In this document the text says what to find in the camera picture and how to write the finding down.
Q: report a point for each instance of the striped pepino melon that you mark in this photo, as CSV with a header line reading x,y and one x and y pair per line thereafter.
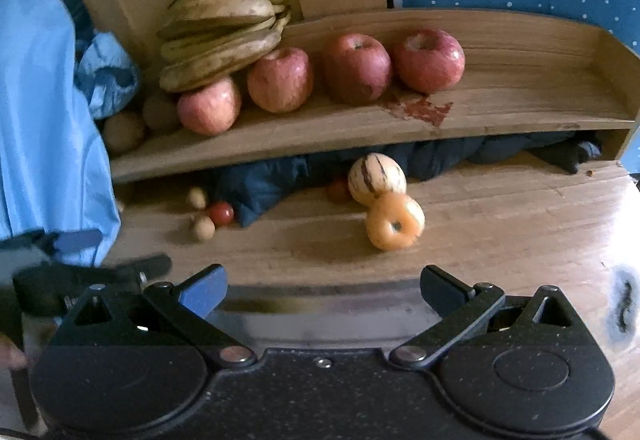
x,y
376,176

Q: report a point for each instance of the red apple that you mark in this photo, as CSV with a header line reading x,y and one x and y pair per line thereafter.
x,y
280,80
357,68
429,60
209,108

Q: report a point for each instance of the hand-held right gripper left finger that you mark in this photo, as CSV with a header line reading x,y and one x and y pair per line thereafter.
x,y
202,292

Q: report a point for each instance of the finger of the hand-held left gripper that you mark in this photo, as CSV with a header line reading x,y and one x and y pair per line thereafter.
x,y
70,240
125,270

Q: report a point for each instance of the person's left hand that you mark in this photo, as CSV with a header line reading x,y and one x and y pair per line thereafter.
x,y
11,354

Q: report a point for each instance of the small brown longan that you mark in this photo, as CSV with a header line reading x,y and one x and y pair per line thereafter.
x,y
204,227
197,197

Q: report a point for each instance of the bunch of yellow bananas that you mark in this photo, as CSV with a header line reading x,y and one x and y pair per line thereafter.
x,y
220,30

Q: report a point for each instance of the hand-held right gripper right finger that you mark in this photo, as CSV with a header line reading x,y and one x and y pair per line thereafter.
x,y
442,287

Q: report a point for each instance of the light blue hanging cloth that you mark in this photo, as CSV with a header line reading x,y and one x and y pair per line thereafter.
x,y
40,95

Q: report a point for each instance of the dark blue cloth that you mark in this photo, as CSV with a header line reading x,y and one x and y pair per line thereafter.
x,y
270,185

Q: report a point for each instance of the brown kiwi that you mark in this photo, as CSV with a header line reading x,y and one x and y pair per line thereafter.
x,y
124,133
161,113

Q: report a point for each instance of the crumpled blue plastic bag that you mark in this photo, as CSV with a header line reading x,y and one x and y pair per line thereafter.
x,y
107,75

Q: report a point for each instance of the curved wooden shelf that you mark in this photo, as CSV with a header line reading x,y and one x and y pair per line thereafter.
x,y
525,85

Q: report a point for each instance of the metal tray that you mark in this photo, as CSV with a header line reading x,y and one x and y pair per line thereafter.
x,y
325,315

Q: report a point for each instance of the small red tomato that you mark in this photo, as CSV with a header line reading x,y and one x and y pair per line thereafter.
x,y
338,190
221,214

